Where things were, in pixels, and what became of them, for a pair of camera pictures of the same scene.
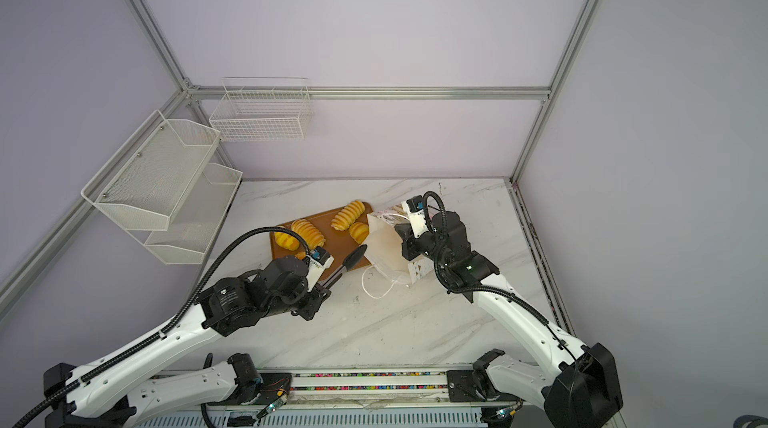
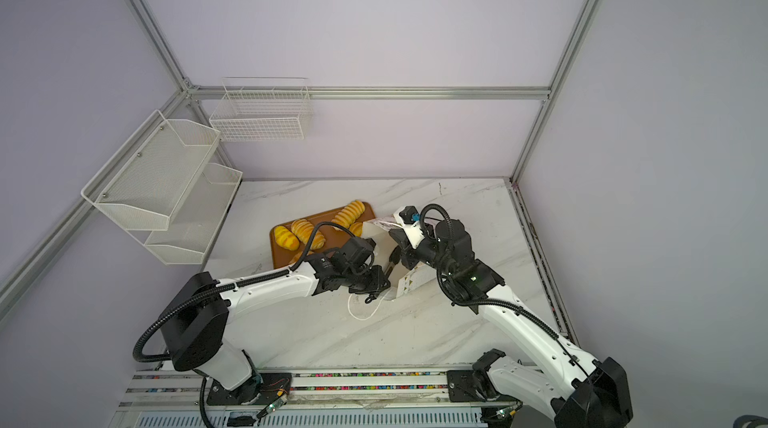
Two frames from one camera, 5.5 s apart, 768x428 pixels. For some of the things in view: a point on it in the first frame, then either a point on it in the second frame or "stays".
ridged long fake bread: x=347 y=215 stays
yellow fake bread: x=286 y=241 stays
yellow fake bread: x=312 y=237 stays
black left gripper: x=316 y=297 to x=377 y=285
